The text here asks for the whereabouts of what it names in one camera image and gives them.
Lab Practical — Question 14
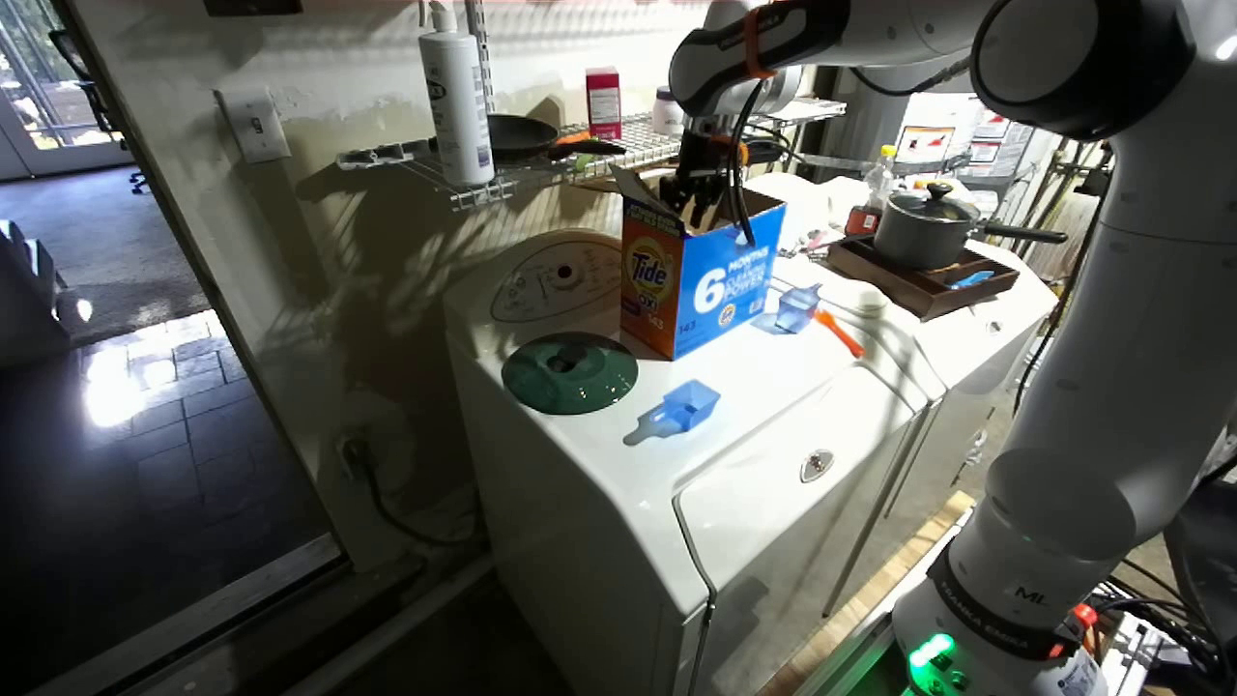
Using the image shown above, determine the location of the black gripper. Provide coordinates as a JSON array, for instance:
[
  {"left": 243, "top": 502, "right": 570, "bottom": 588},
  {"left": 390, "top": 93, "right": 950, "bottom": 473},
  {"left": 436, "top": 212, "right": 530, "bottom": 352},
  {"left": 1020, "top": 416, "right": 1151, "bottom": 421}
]
[{"left": 664, "top": 124, "right": 751, "bottom": 234}]

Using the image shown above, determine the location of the blue Tide detergent box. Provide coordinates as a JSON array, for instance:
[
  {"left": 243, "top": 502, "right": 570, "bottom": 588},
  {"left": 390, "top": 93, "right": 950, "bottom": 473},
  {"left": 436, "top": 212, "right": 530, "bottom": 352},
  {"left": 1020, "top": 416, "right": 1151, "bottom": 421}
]
[{"left": 614, "top": 162, "right": 789, "bottom": 362}]

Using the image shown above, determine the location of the white jar blue lid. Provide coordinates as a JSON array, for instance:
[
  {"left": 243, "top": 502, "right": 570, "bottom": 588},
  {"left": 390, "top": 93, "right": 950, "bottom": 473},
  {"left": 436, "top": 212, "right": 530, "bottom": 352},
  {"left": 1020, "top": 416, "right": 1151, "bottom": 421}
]
[{"left": 650, "top": 89, "right": 688, "bottom": 139}]

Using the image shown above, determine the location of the red canister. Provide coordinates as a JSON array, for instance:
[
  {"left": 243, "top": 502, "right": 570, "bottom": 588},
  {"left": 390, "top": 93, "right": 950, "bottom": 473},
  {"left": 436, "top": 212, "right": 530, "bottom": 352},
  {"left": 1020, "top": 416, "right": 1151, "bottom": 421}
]
[{"left": 585, "top": 69, "right": 626, "bottom": 142}]

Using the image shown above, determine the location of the clear plastic bottle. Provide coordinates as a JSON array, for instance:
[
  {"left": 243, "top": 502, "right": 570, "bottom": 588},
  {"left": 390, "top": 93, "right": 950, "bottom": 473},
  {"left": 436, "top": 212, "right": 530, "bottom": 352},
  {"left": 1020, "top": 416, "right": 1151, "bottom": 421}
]
[{"left": 863, "top": 142, "right": 901, "bottom": 210}]

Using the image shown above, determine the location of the black frying pan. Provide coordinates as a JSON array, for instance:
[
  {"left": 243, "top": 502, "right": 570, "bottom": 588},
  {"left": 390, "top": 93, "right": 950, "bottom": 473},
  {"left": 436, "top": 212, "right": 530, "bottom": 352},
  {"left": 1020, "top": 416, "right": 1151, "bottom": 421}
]
[{"left": 487, "top": 111, "right": 563, "bottom": 165}]

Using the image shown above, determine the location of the orange spatula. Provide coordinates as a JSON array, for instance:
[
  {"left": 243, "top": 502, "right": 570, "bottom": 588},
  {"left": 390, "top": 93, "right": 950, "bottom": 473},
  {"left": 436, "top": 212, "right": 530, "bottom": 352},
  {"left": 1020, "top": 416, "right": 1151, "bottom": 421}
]
[{"left": 813, "top": 304, "right": 864, "bottom": 362}]

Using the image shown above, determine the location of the green round lid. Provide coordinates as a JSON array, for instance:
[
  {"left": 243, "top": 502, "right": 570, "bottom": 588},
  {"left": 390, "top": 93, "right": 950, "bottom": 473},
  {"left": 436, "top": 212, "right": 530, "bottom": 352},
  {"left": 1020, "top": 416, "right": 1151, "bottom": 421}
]
[{"left": 498, "top": 328, "right": 640, "bottom": 416}]

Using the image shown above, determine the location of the grey pot with lid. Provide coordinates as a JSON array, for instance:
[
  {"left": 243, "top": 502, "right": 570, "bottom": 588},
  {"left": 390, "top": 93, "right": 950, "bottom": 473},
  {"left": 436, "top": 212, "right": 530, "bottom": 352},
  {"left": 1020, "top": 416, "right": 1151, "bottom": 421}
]
[{"left": 871, "top": 179, "right": 1072, "bottom": 276}]

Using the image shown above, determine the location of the dark wooden tray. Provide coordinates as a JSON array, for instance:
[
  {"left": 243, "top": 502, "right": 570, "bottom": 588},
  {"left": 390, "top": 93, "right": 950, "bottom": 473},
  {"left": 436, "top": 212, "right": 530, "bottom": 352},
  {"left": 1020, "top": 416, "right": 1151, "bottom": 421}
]
[{"left": 823, "top": 234, "right": 1020, "bottom": 326}]

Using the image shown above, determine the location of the tall white bottle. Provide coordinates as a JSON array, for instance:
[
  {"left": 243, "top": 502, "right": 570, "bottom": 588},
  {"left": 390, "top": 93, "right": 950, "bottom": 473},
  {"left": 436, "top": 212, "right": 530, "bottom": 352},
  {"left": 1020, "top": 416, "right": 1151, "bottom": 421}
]
[{"left": 417, "top": 0, "right": 498, "bottom": 194}]

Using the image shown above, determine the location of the white washing machine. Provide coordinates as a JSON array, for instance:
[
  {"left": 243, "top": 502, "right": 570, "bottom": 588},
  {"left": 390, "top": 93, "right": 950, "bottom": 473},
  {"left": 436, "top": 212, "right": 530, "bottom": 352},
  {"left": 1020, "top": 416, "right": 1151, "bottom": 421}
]
[{"left": 441, "top": 228, "right": 940, "bottom": 696}]

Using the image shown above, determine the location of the wooden plank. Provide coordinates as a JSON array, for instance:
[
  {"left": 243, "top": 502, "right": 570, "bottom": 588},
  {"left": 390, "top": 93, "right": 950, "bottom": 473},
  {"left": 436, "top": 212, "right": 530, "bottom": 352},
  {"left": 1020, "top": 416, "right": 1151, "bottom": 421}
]
[{"left": 758, "top": 487, "right": 980, "bottom": 696}]

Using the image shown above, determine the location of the glass door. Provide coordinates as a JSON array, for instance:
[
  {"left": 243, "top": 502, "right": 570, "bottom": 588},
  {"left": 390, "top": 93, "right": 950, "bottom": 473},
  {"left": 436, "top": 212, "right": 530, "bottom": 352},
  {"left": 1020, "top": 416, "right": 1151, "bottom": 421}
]
[{"left": 0, "top": 0, "right": 131, "bottom": 185}]

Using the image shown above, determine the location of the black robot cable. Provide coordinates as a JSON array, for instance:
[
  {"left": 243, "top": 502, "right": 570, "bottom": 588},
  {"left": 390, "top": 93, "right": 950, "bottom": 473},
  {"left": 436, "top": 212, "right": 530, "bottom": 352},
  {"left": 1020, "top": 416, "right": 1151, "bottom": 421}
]
[{"left": 719, "top": 72, "right": 777, "bottom": 250}]

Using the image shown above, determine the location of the orange strap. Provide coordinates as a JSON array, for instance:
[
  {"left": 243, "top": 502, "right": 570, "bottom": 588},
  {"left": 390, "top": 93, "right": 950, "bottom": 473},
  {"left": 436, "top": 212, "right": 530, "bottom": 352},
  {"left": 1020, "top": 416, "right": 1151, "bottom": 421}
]
[{"left": 737, "top": 4, "right": 786, "bottom": 82}]

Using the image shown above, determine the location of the metal wire shelf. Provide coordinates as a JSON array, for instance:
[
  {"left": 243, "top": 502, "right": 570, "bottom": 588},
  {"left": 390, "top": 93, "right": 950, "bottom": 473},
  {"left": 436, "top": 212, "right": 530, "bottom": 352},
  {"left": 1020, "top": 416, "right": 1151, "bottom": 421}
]
[{"left": 335, "top": 118, "right": 688, "bottom": 216}]

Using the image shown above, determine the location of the black power cable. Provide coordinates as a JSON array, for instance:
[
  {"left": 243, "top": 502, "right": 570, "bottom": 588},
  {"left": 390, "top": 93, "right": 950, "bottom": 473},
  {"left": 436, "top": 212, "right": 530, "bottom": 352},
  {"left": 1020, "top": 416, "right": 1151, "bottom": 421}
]
[{"left": 335, "top": 432, "right": 479, "bottom": 551}]

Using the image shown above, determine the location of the white wall switch plate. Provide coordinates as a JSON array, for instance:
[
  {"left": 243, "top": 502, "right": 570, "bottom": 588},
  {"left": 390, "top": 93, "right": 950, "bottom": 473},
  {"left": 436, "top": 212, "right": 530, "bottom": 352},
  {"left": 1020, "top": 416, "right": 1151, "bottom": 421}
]
[{"left": 216, "top": 85, "right": 293, "bottom": 165}]

